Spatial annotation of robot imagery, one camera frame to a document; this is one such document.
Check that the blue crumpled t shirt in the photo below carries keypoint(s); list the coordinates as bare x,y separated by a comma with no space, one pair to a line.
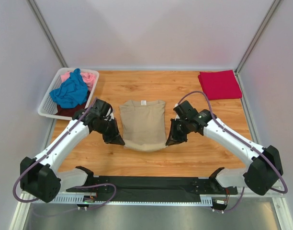
74,84

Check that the beige t shirt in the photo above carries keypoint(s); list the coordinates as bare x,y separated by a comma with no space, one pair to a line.
143,125

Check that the dark maroon t shirt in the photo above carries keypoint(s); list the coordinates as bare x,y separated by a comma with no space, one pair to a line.
78,101

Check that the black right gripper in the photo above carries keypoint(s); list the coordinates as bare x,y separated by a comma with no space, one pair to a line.
176,130

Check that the aluminium frame post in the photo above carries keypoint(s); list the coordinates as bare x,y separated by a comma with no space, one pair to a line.
258,34
45,28

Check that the folded red t shirt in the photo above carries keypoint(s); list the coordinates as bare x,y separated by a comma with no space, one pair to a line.
221,85

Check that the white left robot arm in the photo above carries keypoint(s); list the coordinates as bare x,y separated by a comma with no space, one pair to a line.
51,158

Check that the right aluminium frame post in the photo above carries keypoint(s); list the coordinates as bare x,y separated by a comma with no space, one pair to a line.
258,34

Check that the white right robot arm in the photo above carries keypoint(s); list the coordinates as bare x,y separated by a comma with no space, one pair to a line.
263,167

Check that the left aluminium frame post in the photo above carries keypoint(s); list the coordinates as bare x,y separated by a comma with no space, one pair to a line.
45,28

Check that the aluminium frame rail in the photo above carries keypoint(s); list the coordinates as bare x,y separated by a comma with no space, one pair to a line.
46,186

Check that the grey slotted cable duct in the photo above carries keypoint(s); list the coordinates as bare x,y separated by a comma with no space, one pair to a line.
81,199

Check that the pink crumpled t shirt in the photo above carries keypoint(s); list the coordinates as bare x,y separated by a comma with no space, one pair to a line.
88,78

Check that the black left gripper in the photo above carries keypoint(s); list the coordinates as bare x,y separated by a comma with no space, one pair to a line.
110,129

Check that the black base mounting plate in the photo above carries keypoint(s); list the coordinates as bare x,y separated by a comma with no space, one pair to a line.
164,188

